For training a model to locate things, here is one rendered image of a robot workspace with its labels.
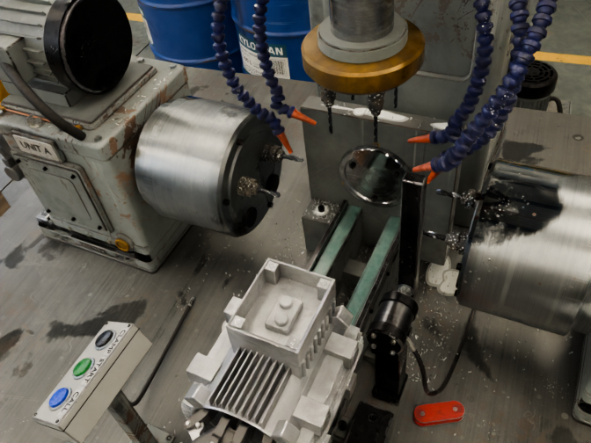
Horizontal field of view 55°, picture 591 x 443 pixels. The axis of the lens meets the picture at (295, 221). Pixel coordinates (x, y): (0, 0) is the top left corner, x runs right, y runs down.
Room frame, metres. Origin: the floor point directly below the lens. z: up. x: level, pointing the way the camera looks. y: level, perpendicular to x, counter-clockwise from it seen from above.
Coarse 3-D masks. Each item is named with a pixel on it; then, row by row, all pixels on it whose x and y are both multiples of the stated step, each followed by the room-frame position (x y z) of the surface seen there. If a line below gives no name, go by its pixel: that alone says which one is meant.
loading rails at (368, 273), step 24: (336, 216) 0.79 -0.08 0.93; (360, 216) 0.80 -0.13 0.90; (336, 240) 0.74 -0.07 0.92; (360, 240) 0.80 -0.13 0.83; (384, 240) 0.72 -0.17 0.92; (312, 264) 0.68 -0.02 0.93; (336, 264) 0.69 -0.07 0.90; (360, 264) 0.73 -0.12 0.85; (384, 264) 0.65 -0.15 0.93; (336, 288) 0.69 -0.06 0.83; (360, 288) 0.61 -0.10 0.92; (384, 288) 0.63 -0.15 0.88; (360, 312) 0.56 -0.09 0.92; (360, 360) 0.52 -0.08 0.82; (336, 432) 0.40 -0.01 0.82
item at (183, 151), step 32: (192, 96) 0.97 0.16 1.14; (160, 128) 0.86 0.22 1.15; (192, 128) 0.84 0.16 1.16; (224, 128) 0.82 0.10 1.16; (256, 128) 0.85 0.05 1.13; (160, 160) 0.81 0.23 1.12; (192, 160) 0.79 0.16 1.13; (224, 160) 0.77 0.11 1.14; (256, 160) 0.83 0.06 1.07; (160, 192) 0.79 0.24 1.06; (192, 192) 0.76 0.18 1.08; (224, 192) 0.74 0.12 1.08; (256, 192) 0.76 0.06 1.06; (192, 224) 0.79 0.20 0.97; (224, 224) 0.73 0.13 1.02; (256, 224) 0.80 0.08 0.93
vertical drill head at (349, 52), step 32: (352, 0) 0.71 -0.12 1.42; (384, 0) 0.71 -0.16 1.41; (320, 32) 0.75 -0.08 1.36; (352, 32) 0.71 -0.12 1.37; (384, 32) 0.71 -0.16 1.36; (416, 32) 0.75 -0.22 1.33; (320, 64) 0.70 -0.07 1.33; (352, 64) 0.69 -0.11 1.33; (384, 64) 0.68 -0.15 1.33; (416, 64) 0.69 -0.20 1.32; (320, 96) 0.73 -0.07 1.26; (352, 96) 0.81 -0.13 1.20
